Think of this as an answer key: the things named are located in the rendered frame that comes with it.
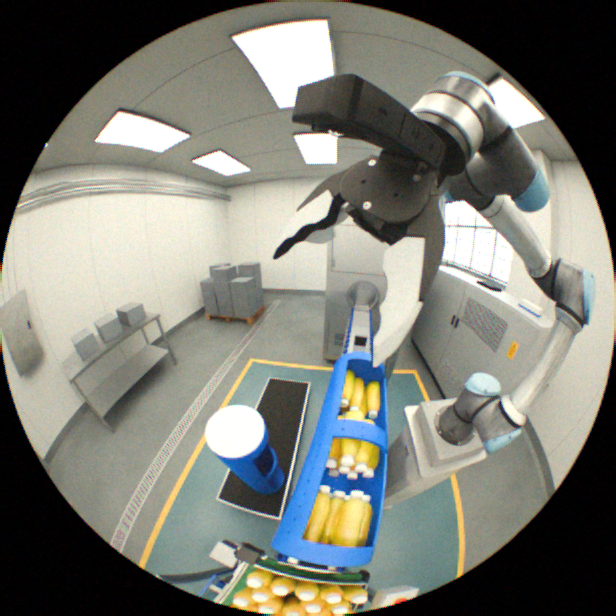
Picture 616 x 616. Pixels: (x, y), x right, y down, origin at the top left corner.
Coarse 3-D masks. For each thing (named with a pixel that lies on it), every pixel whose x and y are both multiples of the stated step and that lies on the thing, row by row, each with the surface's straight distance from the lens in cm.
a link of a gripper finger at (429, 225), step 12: (432, 204) 14; (420, 216) 13; (432, 216) 13; (408, 228) 13; (420, 228) 13; (432, 228) 13; (444, 228) 13; (432, 240) 12; (444, 240) 12; (432, 252) 12; (432, 264) 12; (432, 276) 12; (420, 288) 12; (420, 300) 12
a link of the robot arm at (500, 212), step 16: (464, 176) 34; (448, 192) 39; (464, 192) 36; (480, 208) 40; (496, 208) 40; (512, 208) 44; (496, 224) 43; (512, 224) 44; (528, 224) 50; (512, 240) 47; (528, 240) 49; (528, 256) 52; (544, 256) 57; (528, 272) 60; (544, 272) 58; (544, 288) 62
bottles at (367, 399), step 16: (368, 384) 100; (352, 400) 89; (368, 400) 92; (336, 464) 80; (368, 464) 76; (336, 496) 71; (368, 496) 74; (336, 512) 69; (368, 512) 72; (368, 528) 73
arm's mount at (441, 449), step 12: (420, 408) 82; (432, 408) 82; (444, 408) 84; (420, 420) 82; (432, 420) 78; (432, 432) 75; (432, 444) 75; (444, 444) 75; (456, 444) 77; (468, 444) 80; (480, 444) 83; (432, 456) 75; (444, 456) 73; (456, 456) 76; (468, 456) 87
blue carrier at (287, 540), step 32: (352, 352) 94; (384, 384) 95; (320, 416) 77; (384, 416) 87; (320, 448) 64; (384, 448) 70; (320, 480) 59; (352, 480) 86; (384, 480) 71; (288, 512) 63; (288, 544) 59; (320, 544) 56
